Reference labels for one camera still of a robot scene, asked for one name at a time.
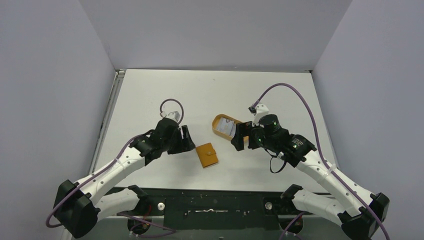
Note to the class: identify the orange leather card holder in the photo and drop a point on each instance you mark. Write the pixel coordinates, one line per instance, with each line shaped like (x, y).
(207, 155)

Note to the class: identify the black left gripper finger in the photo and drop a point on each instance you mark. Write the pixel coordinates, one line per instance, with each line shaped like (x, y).
(181, 147)
(186, 137)

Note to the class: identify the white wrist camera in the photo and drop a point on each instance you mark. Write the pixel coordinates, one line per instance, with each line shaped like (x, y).
(258, 111)
(174, 115)

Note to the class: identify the left stack credit card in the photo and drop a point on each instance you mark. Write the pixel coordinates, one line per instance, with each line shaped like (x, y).
(225, 126)

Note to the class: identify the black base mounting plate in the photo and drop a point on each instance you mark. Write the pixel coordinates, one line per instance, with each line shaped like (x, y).
(189, 211)

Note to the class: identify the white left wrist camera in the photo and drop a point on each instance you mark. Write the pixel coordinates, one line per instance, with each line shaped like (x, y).
(174, 115)

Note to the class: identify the tan oval tray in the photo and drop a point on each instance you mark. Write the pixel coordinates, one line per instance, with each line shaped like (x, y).
(215, 123)

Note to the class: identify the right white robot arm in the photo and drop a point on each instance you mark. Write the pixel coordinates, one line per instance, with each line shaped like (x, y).
(358, 211)

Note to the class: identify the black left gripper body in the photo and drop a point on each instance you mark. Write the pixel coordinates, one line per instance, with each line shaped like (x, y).
(168, 144)

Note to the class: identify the aluminium side rail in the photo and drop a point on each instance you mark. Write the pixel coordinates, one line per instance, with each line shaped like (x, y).
(114, 92)

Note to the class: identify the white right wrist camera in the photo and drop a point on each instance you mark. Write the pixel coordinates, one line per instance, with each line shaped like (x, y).
(258, 111)

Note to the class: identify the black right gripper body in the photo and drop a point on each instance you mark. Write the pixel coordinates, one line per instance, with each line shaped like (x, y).
(246, 134)

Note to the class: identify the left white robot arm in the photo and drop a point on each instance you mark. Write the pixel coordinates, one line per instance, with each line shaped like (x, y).
(79, 205)

